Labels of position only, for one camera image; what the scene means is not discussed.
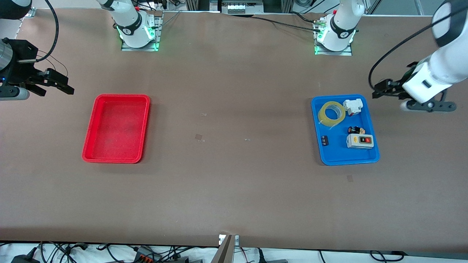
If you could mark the yellow tape roll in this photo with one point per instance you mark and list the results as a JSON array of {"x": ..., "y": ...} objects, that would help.
[{"x": 321, "y": 117}]

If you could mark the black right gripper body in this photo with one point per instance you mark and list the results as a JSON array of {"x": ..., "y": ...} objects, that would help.
[{"x": 19, "y": 65}]

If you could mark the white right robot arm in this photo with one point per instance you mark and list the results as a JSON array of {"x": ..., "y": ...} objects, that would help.
[{"x": 131, "y": 22}]

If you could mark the aluminium frame rack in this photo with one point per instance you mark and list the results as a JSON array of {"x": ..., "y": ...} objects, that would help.
[{"x": 193, "y": 4}]

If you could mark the black push button switch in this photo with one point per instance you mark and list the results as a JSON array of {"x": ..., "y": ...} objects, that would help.
[{"x": 354, "y": 130}]

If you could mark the black power adapter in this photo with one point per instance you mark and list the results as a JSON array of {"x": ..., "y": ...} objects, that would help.
[{"x": 23, "y": 258}]

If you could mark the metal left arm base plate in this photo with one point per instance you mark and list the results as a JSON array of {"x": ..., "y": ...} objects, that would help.
[{"x": 347, "y": 53}]

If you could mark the blue plastic tray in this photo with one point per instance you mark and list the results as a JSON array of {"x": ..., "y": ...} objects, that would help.
[{"x": 340, "y": 153}]

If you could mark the grey on-off switch box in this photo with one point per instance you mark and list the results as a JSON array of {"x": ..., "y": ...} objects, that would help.
[{"x": 353, "y": 141}]

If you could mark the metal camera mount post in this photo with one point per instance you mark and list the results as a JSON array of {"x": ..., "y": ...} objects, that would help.
[{"x": 226, "y": 252}]

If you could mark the red plastic tray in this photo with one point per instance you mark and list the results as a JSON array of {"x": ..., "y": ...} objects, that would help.
[{"x": 117, "y": 128}]

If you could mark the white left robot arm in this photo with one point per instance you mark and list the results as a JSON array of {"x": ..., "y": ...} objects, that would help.
[{"x": 446, "y": 69}]

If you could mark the small dark terminal block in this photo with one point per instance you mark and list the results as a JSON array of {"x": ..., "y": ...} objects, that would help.
[{"x": 324, "y": 141}]

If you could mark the white circuit breaker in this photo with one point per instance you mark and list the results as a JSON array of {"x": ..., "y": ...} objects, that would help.
[{"x": 353, "y": 106}]

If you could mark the white terminal strip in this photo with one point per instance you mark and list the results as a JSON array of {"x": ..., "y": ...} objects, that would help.
[{"x": 237, "y": 7}]

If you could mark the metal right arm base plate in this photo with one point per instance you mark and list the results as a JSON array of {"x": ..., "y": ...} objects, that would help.
[{"x": 126, "y": 47}]

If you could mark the orange connector block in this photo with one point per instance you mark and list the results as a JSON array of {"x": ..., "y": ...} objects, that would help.
[{"x": 144, "y": 255}]

